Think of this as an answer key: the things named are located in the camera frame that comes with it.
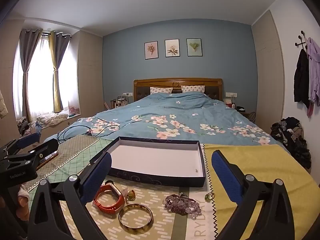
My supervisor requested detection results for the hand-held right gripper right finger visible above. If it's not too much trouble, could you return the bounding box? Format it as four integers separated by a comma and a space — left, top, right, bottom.
211, 150, 295, 240

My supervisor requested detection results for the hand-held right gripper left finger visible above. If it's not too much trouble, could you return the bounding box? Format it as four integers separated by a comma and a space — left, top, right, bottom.
27, 152, 113, 240

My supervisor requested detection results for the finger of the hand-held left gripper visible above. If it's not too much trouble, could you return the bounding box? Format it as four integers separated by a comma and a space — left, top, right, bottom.
4, 139, 60, 170
2, 132, 41, 157

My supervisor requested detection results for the orange smartwatch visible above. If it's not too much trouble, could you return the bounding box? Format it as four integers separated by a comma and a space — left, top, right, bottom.
93, 184, 125, 214

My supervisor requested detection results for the clear crystal bead bracelet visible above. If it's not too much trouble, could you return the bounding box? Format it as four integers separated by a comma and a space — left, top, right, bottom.
164, 194, 202, 220

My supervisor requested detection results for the dark blue shallow box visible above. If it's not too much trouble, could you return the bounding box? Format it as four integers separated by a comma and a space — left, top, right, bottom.
89, 136, 207, 188

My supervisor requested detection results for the amber bangle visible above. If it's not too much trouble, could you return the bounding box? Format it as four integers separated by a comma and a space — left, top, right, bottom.
118, 203, 153, 234

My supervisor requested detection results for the person's left hand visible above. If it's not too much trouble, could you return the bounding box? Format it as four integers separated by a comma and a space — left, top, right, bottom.
17, 184, 30, 222

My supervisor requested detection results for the smartphone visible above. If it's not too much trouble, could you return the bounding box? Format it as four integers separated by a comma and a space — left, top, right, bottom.
37, 151, 59, 168

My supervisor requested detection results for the dark clothes heap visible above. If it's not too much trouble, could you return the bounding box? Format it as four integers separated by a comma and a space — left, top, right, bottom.
16, 116, 32, 135

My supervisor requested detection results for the crumpled beige blanket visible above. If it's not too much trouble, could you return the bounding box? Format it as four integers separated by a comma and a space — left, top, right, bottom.
37, 112, 69, 127

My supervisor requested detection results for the white sheer curtain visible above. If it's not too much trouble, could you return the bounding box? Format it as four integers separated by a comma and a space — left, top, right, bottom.
12, 34, 57, 123

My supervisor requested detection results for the grey curtain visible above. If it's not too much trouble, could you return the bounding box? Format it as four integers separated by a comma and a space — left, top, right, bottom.
55, 32, 71, 110
19, 28, 43, 123

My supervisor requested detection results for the pile of dark clothes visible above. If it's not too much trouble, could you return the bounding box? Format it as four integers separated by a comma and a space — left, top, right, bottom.
270, 117, 312, 170

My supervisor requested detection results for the nightstand clutter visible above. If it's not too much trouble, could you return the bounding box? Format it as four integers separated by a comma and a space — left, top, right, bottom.
104, 95, 128, 110

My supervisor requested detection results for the blue floral duvet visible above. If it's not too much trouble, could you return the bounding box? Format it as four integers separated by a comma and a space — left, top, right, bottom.
44, 92, 290, 155

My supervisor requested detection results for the beige wardrobe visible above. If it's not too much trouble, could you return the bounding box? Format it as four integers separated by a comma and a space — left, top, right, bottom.
251, 10, 285, 135
76, 31, 103, 120

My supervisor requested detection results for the yellow curtain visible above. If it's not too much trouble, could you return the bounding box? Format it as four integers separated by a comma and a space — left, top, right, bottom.
49, 31, 63, 113

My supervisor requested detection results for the dotted white pillow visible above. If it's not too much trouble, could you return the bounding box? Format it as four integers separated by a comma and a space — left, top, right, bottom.
181, 85, 206, 93
150, 87, 173, 95

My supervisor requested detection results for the wooden headboard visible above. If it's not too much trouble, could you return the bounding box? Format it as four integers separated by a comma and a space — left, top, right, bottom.
133, 78, 223, 103

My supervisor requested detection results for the black jacket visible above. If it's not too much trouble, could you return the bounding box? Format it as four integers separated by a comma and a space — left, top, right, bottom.
294, 49, 310, 108

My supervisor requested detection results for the green framed leaf picture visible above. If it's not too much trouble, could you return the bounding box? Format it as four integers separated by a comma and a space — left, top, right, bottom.
186, 38, 202, 57

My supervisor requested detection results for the pink framed flower picture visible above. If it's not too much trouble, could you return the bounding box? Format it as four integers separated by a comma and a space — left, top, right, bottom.
144, 41, 158, 60

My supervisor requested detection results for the white framed flower picture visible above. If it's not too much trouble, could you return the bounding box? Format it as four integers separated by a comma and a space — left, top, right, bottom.
165, 39, 180, 58

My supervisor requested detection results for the purple jacket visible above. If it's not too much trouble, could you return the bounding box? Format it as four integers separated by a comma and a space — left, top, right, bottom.
306, 37, 320, 104

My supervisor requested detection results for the black cable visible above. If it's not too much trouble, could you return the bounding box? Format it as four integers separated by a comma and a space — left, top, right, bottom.
57, 124, 121, 142

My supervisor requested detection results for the black wall coat rack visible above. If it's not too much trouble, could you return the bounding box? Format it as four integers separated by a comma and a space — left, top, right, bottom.
294, 30, 307, 48

